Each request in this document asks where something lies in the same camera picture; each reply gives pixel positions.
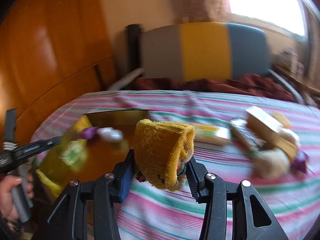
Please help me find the white plastic bag in box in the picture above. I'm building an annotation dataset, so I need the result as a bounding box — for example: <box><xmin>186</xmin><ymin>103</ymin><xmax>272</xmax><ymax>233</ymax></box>
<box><xmin>97</xmin><ymin>127</ymin><xmax>123</xmax><ymax>143</ymax></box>

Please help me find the orange wooden wardrobe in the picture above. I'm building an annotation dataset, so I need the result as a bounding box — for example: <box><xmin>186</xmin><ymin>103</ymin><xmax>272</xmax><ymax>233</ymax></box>
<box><xmin>1</xmin><ymin>0</ymin><xmax>116</xmax><ymax>144</ymax></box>

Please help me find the dark red blanket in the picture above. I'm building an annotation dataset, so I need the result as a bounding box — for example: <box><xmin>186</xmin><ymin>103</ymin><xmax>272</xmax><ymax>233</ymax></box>
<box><xmin>129</xmin><ymin>73</ymin><xmax>297</xmax><ymax>102</ymax></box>

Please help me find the mustard yellow knitted sock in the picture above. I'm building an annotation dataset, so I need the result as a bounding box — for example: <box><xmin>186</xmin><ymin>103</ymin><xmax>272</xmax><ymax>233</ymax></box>
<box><xmin>133</xmin><ymin>119</ymin><xmax>195</xmax><ymax>191</ymax></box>

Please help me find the green white carton in box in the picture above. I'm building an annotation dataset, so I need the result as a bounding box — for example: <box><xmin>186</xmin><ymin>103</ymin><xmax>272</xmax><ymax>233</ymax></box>
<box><xmin>60</xmin><ymin>139</ymin><xmax>87</xmax><ymax>167</ymax></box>

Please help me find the purple snack packet in box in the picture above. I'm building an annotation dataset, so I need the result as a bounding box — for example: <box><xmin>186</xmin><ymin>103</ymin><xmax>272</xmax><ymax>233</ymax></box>
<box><xmin>76</xmin><ymin>127</ymin><xmax>98</xmax><ymax>140</ymax></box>

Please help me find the brown cake packet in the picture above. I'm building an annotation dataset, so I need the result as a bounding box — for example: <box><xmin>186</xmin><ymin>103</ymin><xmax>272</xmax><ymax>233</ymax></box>
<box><xmin>230</xmin><ymin>119</ymin><xmax>265</xmax><ymax>159</ymax></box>

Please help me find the black rolled mat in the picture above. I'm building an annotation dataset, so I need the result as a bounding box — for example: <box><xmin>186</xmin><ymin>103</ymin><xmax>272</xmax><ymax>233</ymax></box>
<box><xmin>126</xmin><ymin>24</ymin><xmax>142</xmax><ymax>71</ymax></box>

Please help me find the yellow green snack packet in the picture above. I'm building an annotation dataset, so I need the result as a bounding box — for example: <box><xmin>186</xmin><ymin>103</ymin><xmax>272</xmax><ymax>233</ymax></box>
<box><xmin>193</xmin><ymin>124</ymin><xmax>231</xmax><ymax>146</ymax></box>

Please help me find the grey yellow blue headboard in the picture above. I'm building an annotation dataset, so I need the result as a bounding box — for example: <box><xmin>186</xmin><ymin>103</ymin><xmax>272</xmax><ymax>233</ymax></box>
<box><xmin>140</xmin><ymin>22</ymin><xmax>271</xmax><ymax>81</ymax></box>

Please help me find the large yellow sponge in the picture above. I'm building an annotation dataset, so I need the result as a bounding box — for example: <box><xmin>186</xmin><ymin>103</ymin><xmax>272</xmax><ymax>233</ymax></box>
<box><xmin>252</xmin><ymin>148</ymin><xmax>291</xmax><ymax>179</ymax></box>

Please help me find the small yellow sponge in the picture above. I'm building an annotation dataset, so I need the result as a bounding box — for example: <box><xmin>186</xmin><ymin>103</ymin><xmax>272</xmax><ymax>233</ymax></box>
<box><xmin>271</xmin><ymin>112</ymin><xmax>292</xmax><ymax>129</ymax></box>

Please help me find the striped pink green bedsheet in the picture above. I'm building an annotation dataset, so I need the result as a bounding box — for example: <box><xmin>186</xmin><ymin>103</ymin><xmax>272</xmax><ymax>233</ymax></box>
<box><xmin>32</xmin><ymin>90</ymin><xmax>319</xmax><ymax>239</ymax></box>

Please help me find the gold tray box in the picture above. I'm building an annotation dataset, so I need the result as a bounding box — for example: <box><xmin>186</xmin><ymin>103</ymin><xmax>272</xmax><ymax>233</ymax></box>
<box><xmin>36</xmin><ymin>109</ymin><xmax>150</xmax><ymax>201</ymax></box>

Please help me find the wooden side desk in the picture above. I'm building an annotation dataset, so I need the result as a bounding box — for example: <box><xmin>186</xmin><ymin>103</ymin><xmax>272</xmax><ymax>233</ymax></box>
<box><xmin>272</xmin><ymin>64</ymin><xmax>320</xmax><ymax>97</ymax></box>

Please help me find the pink patterned curtain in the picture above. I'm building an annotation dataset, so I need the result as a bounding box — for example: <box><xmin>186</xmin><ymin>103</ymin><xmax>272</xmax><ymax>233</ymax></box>
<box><xmin>171</xmin><ymin>0</ymin><xmax>227</xmax><ymax>23</ymax></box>

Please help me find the cream printed tea box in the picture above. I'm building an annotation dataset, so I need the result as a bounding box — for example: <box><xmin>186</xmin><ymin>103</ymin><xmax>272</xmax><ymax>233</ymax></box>
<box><xmin>246</xmin><ymin>106</ymin><xmax>298</xmax><ymax>163</ymax></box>

